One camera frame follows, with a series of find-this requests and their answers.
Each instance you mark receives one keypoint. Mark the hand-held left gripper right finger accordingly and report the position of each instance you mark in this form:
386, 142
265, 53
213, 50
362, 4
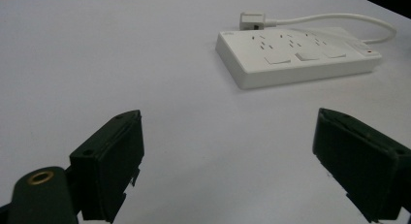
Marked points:
362, 162

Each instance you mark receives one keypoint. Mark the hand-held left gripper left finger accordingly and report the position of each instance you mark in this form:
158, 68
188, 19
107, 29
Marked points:
106, 162

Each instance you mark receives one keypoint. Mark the white power strip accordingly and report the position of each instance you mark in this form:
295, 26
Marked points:
290, 60

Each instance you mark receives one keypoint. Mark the white power plug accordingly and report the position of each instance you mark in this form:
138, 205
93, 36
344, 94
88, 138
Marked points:
252, 21

